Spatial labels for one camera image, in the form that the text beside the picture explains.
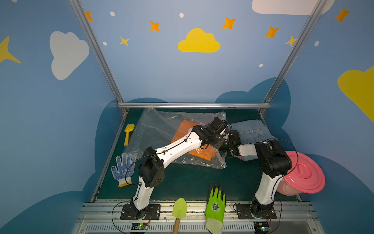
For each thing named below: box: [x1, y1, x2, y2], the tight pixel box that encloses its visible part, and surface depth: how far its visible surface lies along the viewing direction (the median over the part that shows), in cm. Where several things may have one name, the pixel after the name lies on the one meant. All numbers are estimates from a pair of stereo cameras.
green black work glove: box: [204, 183, 227, 234], surface depth 76 cm
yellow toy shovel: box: [124, 123, 135, 147], surface depth 106 cm
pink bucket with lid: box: [276, 151, 326, 197], surface depth 70 cm
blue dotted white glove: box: [111, 152, 137, 188], surface depth 90 cm
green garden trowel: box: [171, 196, 188, 234], surface depth 77 cm
